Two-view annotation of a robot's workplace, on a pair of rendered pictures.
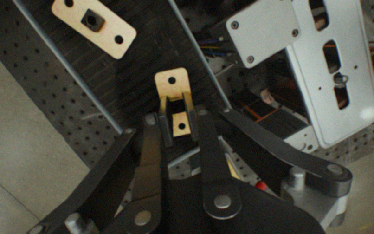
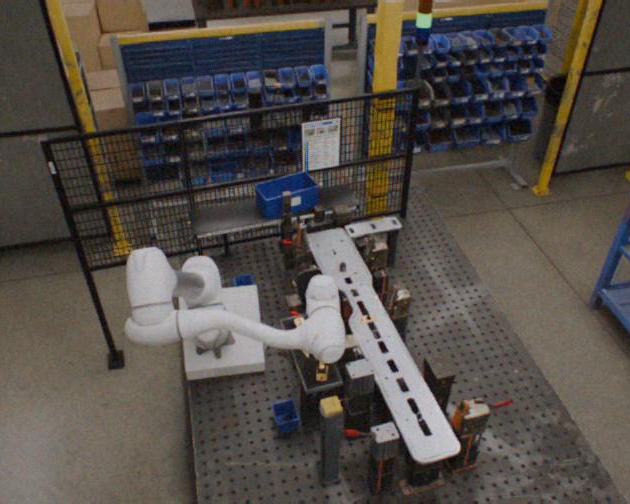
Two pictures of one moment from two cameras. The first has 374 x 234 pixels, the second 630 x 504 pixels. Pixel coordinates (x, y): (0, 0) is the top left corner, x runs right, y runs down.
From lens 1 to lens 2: 2.13 m
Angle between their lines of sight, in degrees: 72
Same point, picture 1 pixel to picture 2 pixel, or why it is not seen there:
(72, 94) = (230, 442)
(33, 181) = not seen: outside the picture
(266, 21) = (360, 365)
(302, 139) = (387, 428)
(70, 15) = not seen: hidden behind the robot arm
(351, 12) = (421, 388)
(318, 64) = (404, 407)
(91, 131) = (227, 477)
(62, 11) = not seen: hidden behind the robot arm
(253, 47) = (354, 372)
